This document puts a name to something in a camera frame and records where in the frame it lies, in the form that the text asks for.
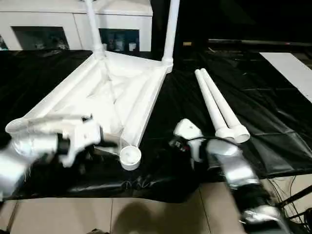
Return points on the small yellow label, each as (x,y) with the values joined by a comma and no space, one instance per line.
(187,43)

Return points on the dark tall cabinet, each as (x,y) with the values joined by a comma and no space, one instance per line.
(195,22)

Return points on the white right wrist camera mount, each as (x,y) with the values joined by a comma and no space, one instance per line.
(187,129)

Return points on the small white cup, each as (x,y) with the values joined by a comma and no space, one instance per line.
(105,46)

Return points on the black metal rail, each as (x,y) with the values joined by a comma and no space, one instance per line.
(256,42)

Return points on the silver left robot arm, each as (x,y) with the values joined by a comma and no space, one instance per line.
(24,151)

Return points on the white plastic table leg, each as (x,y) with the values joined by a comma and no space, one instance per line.
(93,24)
(209,102)
(170,31)
(221,102)

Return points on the white sideboard cabinet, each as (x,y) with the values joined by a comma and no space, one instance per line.
(48,14)

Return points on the white printed jar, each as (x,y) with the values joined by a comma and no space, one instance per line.
(119,42)

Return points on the white plastic table top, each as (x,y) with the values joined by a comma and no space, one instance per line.
(85,97)

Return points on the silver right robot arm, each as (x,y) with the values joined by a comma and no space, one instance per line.
(234,161)

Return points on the black metal stand bar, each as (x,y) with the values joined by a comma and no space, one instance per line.
(296,197)

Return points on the white candle cup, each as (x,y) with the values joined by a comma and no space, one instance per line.
(132,46)

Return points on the white flat board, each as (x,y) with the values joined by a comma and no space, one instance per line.
(292,68)

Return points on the black mat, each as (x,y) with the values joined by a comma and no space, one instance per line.
(256,109)

